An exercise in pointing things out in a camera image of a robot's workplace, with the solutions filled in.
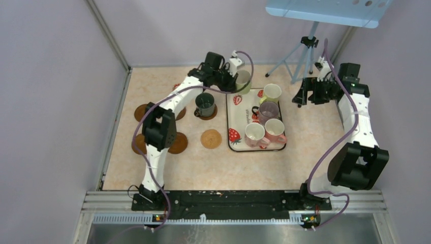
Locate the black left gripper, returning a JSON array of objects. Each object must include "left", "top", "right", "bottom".
[{"left": 212, "top": 65, "right": 238, "bottom": 94}]

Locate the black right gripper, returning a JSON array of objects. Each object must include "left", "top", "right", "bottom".
[{"left": 292, "top": 77, "right": 336, "bottom": 105}]

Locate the light green mug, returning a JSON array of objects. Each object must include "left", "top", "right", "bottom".
[{"left": 235, "top": 70, "right": 252, "bottom": 95}]

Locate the yellow-green mug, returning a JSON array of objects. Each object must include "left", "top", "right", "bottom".
[{"left": 259, "top": 83, "right": 282, "bottom": 104}]

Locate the dark green mug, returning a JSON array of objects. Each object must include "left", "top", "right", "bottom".
[{"left": 194, "top": 93, "right": 216, "bottom": 118}]

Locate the purple mug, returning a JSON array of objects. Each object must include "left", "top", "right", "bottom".
[{"left": 252, "top": 101, "right": 280, "bottom": 125}]

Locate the dark brown wooden coaster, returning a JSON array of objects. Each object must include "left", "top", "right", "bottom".
[{"left": 195, "top": 105, "right": 218, "bottom": 120}]

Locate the woven rattan coaster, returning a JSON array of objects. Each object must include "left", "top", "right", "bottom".
[{"left": 200, "top": 129, "right": 222, "bottom": 149}]

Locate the brown wooden round coaster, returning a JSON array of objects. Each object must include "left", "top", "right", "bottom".
[{"left": 134, "top": 104, "right": 147, "bottom": 122}]

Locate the dark brown round coaster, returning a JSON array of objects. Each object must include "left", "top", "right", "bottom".
[{"left": 176, "top": 108, "right": 187, "bottom": 120}]

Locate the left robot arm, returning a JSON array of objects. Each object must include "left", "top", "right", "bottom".
[{"left": 137, "top": 50, "right": 244, "bottom": 210}]

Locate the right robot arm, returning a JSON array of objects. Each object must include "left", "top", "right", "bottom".
[{"left": 292, "top": 58, "right": 389, "bottom": 209}]

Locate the white strawberry tray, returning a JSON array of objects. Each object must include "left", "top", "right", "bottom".
[{"left": 225, "top": 88, "right": 287, "bottom": 153}]

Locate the red snack packet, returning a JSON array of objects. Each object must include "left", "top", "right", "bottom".
[{"left": 172, "top": 83, "right": 180, "bottom": 90}]

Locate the light blue tripod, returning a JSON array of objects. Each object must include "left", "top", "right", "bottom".
[{"left": 265, "top": 21, "right": 320, "bottom": 84}]

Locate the pale pink mug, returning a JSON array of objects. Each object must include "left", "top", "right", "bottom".
[{"left": 245, "top": 123, "right": 270, "bottom": 149}]

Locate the light blue panel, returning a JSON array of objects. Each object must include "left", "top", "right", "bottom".
[{"left": 265, "top": 0, "right": 393, "bottom": 28}]

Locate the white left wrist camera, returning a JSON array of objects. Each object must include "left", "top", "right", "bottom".
[{"left": 228, "top": 50, "right": 244, "bottom": 77}]

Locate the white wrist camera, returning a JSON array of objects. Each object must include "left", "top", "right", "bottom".
[
  {"left": 315, "top": 56, "right": 333, "bottom": 82},
  {"left": 228, "top": 50, "right": 244, "bottom": 77}
]

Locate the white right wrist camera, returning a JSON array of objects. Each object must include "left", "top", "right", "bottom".
[{"left": 315, "top": 56, "right": 333, "bottom": 82}]

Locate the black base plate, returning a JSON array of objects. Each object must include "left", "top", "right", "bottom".
[{"left": 131, "top": 190, "right": 332, "bottom": 221}]

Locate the aluminium frame rail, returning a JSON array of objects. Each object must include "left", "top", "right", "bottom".
[{"left": 74, "top": 190, "right": 399, "bottom": 243}]

